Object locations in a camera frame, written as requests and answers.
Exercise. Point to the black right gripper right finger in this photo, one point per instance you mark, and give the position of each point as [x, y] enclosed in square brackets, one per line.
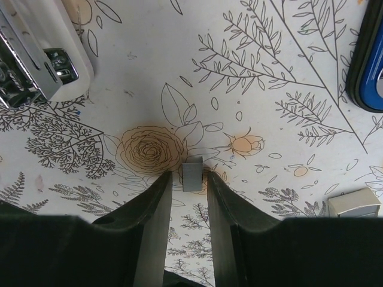
[252, 248]

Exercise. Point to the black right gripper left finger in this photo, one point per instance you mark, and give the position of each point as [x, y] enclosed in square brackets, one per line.
[126, 247]

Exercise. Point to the grey staple strip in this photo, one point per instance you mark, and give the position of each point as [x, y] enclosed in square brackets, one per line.
[193, 174]

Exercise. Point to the white staple box tray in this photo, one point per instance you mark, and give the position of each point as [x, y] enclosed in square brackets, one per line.
[360, 203]

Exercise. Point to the blue black stapler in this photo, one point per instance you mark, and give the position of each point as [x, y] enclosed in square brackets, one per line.
[364, 78]

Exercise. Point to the metal stapler magazine rail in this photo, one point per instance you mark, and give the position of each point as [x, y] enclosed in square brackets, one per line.
[42, 57]

